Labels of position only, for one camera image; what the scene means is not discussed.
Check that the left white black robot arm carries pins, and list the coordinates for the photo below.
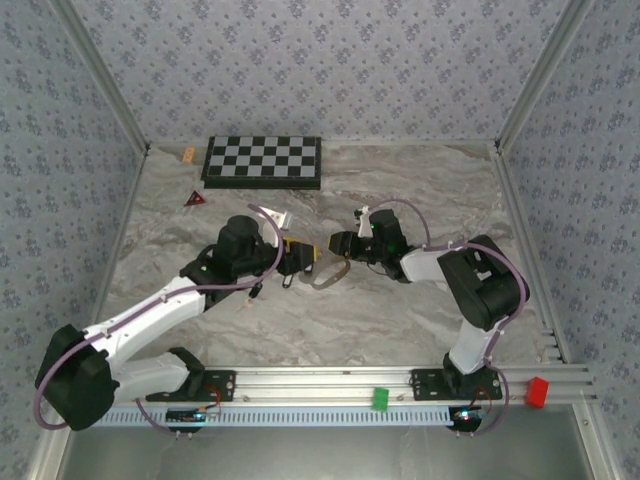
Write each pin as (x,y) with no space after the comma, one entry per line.
(140,320)

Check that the black white chessboard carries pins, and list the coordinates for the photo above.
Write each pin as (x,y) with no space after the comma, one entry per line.
(260,160)

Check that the black-headed key with tag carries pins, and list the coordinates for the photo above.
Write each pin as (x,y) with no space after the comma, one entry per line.
(256,291)

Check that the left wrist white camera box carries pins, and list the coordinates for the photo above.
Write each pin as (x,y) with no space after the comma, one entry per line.
(280,219)

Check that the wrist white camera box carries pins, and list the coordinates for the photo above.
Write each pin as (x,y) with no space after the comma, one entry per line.
(364,220)
(280,219)

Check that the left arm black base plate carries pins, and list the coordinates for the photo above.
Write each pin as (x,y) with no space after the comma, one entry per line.
(222,385)

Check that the metal key holder plate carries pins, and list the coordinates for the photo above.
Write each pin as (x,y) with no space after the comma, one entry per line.
(325,282)

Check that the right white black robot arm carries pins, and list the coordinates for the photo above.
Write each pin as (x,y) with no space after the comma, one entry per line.
(480,285)

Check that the red triangle piece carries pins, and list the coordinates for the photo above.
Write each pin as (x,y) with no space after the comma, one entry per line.
(195,201)

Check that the aluminium corner post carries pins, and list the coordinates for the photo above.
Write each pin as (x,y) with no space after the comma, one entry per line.
(542,75)
(100,75)

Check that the red block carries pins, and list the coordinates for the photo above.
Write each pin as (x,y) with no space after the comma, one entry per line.
(537,391)

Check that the aluminium side rail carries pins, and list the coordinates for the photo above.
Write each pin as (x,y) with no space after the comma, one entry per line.
(121,235)
(520,210)

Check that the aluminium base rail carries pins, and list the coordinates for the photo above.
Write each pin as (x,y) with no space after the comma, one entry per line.
(310,385)

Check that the green block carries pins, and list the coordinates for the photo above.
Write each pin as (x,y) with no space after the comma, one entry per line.
(380,398)

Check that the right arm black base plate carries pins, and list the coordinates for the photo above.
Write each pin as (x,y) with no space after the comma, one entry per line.
(425,385)

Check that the small orange tag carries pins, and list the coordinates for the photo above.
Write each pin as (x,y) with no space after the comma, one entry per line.
(188,155)

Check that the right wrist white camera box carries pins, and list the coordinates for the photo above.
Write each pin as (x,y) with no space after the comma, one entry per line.
(364,220)

